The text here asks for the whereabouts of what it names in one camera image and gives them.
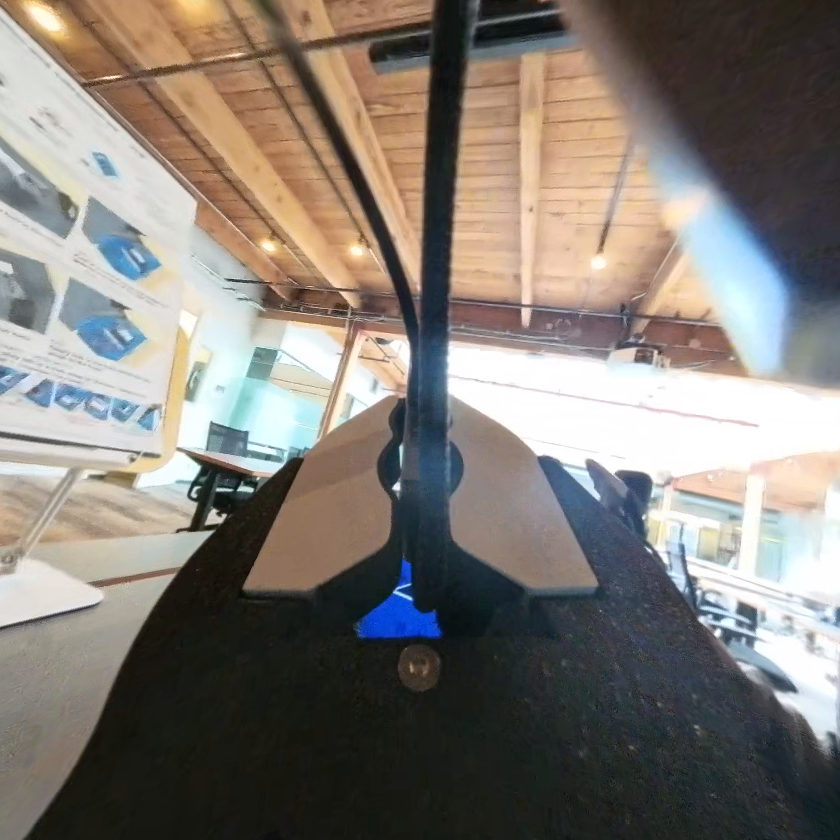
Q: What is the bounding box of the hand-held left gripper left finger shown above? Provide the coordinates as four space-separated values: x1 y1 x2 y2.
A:
241 395 405 609

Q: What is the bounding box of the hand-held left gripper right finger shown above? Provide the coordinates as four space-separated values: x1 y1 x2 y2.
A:
445 397 601 619

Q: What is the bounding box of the grey USB hub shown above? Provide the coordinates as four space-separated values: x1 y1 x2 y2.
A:
399 407 424 572

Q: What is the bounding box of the blue plastic bin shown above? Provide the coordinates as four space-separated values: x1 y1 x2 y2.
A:
354 558 443 640

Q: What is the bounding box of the black braided hub cable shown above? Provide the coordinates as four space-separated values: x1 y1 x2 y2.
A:
415 0 485 613

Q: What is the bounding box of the black USB cable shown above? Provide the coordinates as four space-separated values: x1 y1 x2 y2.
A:
255 0 422 427

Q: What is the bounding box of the office desk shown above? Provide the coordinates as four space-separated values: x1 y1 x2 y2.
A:
176 446 284 534

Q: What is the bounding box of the black office chair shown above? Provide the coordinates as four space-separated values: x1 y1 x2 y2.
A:
189 420 252 519

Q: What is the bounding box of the instruction poster board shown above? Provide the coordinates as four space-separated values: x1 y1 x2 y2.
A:
0 5 199 462

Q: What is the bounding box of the black linear ceiling light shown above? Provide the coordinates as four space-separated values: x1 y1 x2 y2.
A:
367 13 573 74

